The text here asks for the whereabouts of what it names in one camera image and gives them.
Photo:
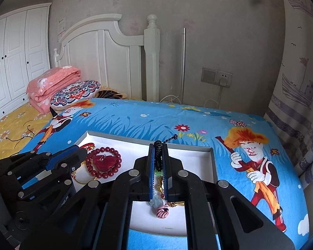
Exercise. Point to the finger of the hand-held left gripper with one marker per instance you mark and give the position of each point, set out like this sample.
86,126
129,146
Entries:
62,157
77,166

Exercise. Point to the white bed headboard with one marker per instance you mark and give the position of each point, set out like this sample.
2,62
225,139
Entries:
107,57

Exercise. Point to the ship printed curtain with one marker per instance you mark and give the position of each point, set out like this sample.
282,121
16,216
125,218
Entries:
294,83

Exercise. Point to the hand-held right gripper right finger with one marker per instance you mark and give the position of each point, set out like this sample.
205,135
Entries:
166,177

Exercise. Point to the gold ornament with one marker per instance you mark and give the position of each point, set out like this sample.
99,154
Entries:
176,203

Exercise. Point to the grey wall switch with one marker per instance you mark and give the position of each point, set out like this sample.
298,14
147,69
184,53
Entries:
209,75

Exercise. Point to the paper wall notice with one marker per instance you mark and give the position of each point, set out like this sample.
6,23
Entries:
61,28

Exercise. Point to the pink folded quilt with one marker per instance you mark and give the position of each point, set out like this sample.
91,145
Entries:
49,86

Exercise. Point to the floral patterned pillow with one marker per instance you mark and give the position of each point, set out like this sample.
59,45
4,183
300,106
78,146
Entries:
75,93

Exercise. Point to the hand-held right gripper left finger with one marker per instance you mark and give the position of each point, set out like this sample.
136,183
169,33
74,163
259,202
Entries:
151,177

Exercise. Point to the red heart-shaped pendant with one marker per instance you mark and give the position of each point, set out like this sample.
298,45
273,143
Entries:
104,164

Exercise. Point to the gold bangle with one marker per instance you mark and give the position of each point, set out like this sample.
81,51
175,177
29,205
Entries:
77,179

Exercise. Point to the blue printed bedsheet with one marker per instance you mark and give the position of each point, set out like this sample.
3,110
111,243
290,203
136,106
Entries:
135,114

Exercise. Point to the white charger plug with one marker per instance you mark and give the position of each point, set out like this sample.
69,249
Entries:
223,82

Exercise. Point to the yellow floral sheet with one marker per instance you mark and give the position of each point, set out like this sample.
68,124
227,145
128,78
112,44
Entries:
13,125

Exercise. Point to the metal pole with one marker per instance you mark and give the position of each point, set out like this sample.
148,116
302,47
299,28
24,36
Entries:
183,65

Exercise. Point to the grey wall socket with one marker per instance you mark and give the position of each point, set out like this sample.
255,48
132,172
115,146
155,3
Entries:
229,74

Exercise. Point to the white jewelry box tray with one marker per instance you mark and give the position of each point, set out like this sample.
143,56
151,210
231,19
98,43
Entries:
193,161

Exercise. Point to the dark brown pillow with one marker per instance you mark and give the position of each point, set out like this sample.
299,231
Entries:
112,93

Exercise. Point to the white wardrobe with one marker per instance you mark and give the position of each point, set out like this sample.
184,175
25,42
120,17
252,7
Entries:
15,57

